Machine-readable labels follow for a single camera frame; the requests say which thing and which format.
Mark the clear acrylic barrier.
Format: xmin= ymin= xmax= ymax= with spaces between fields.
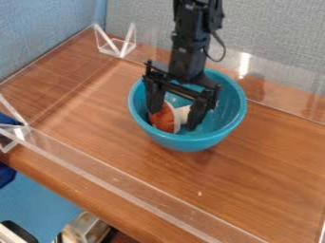
xmin=125 ymin=31 xmax=325 ymax=125
xmin=7 ymin=127 xmax=266 ymax=243

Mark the metal table frame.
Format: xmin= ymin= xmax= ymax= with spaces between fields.
xmin=52 ymin=211 xmax=112 ymax=243

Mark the brown and white toy mushroom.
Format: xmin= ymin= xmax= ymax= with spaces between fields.
xmin=148 ymin=102 xmax=189 ymax=134

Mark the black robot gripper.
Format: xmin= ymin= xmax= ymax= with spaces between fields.
xmin=142 ymin=48 xmax=220 ymax=131

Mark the blue bowl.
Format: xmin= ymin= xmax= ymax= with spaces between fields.
xmin=128 ymin=68 xmax=247 ymax=152

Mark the clear acrylic left bracket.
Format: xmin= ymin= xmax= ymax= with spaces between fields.
xmin=0 ymin=94 xmax=30 ymax=153

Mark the clear acrylic front barrier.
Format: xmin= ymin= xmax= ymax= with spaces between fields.
xmin=7 ymin=127 xmax=266 ymax=243

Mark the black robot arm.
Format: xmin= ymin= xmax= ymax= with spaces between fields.
xmin=141 ymin=0 xmax=225 ymax=131

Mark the blue cloth object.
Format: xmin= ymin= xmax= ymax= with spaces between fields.
xmin=0 ymin=112 xmax=21 ymax=189

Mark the clear acrylic back barrier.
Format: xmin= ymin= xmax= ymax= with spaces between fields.
xmin=125 ymin=31 xmax=325 ymax=125

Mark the black and white object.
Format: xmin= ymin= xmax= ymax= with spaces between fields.
xmin=0 ymin=220 xmax=38 ymax=243

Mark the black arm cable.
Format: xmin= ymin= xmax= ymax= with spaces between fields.
xmin=201 ymin=28 xmax=227 ymax=63

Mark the clear acrylic corner bracket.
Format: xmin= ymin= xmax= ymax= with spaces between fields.
xmin=92 ymin=23 xmax=137 ymax=59

